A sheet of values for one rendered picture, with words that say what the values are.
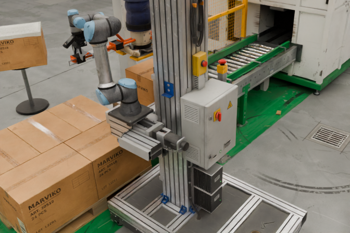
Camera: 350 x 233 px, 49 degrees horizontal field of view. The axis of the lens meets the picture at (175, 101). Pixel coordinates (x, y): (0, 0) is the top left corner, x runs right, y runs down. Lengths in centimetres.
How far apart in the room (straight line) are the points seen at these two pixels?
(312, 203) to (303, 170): 43
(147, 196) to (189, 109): 106
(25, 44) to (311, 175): 328
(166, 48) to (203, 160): 75
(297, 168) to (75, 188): 202
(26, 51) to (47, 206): 217
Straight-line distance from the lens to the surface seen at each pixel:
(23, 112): 503
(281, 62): 470
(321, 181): 374
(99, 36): 234
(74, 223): 333
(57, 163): 310
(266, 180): 363
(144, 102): 342
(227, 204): 307
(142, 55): 315
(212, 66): 442
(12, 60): 469
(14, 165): 321
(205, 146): 239
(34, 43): 461
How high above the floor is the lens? 235
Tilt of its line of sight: 29 degrees down
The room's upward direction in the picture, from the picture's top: 3 degrees counter-clockwise
